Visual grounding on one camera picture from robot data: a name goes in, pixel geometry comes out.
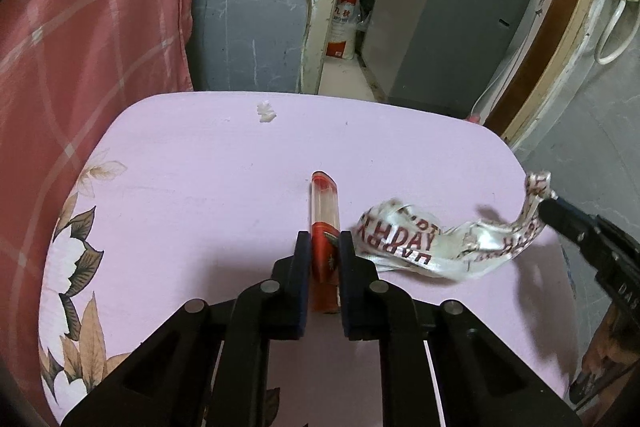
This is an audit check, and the white birthday ribbon wrapper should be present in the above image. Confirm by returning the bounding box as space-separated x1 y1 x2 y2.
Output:
352 171 556 282

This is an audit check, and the person's right hand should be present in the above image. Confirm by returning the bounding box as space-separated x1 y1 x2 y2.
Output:
570 303 639 407

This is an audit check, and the grey washing machine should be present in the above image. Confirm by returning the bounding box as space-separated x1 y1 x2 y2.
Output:
361 0 530 118

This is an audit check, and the red clear tube wrapper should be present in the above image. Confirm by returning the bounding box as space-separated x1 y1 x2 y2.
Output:
310 171 340 314

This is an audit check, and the pink floral table cloth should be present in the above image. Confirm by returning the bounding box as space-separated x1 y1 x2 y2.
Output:
38 92 578 426

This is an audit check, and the white hose loop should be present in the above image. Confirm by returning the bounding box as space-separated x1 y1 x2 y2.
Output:
593 0 640 66

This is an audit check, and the small white paper scrap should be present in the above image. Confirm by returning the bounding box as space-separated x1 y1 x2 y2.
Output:
257 101 277 124

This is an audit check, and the white red rice sack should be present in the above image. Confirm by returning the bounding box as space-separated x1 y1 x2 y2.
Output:
326 0 360 60

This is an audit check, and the wooden door frame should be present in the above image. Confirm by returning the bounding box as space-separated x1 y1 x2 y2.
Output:
318 0 604 155

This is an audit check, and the red plaid cloth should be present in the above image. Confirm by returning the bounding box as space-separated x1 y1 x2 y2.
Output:
1 0 192 421

